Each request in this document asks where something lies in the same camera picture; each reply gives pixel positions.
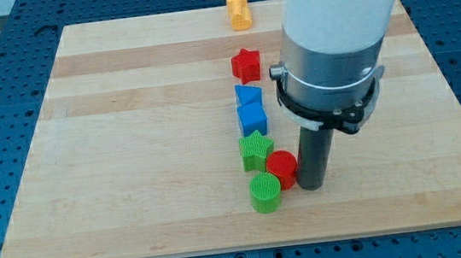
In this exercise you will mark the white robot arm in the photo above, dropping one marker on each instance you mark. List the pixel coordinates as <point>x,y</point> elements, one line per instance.
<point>330,50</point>

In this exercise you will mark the green star block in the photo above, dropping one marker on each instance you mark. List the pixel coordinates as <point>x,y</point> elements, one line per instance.
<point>254,150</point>

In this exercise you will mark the red star block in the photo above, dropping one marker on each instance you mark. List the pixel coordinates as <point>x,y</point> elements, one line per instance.
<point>246,66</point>

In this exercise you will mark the blue cube block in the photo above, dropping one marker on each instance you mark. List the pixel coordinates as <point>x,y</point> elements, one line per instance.
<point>252,117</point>

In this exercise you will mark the blue triangle block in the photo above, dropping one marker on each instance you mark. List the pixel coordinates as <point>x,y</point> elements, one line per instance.
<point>248,94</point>

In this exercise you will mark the red cylinder block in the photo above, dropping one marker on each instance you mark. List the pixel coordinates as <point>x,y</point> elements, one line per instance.
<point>282,165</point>

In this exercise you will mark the green cylinder block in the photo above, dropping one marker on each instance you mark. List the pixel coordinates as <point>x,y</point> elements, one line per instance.
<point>265,191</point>

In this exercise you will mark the dark grey cylindrical pointer tool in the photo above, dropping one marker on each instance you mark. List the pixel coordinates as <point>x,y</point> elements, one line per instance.
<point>313,154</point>

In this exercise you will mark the wooden board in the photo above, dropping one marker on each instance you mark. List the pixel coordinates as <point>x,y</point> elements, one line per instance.
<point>136,150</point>

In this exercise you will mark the yellow cylinder block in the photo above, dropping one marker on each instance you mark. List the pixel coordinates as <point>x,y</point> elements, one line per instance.
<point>240,18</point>

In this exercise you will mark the yellow hexagon block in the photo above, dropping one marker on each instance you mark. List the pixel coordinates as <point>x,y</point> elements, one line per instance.
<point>235,7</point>

